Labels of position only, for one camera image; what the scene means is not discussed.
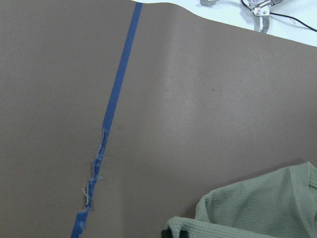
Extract olive green long-sleeve shirt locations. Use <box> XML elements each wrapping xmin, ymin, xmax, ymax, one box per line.
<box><xmin>161</xmin><ymin>162</ymin><xmax>317</xmax><ymax>238</ymax></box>

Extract metal clamp bracket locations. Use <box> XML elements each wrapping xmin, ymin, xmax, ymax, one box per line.
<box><xmin>200</xmin><ymin>0</ymin><xmax>283</xmax><ymax>33</ymax></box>

